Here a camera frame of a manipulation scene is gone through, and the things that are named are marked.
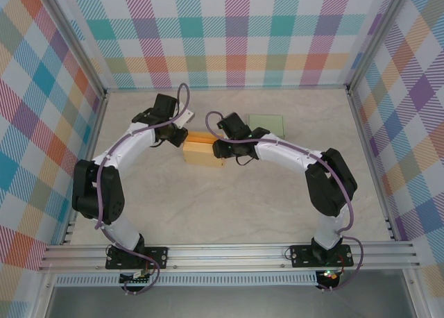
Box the long aluminium mounting rail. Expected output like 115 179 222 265
37 240 421 274

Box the slotted grey cable duct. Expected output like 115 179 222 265
55 271 318 287

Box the purple cable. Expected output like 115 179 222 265
205 111 365 294
94 83 191 296

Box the aluminium frame cross bar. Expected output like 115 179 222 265
103 83 350 93

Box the aluminium table side rail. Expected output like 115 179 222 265
345 88 400 242
60 90 111 246

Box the orange paper box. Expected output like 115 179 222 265
182 130 227 170

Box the green paper box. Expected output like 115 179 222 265
246 114 287 141

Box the aluminium frame post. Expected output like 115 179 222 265
36 0 109 99
345 0 416 94

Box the small circuit board with light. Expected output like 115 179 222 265
316 268 340 281

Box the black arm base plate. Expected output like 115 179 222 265
105 246 170 271
290 244 355 269

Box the aluminium frame leg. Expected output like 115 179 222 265
33 272 58 318
402 267 430 318

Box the small black circuit board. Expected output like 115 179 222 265
119 271 153 287

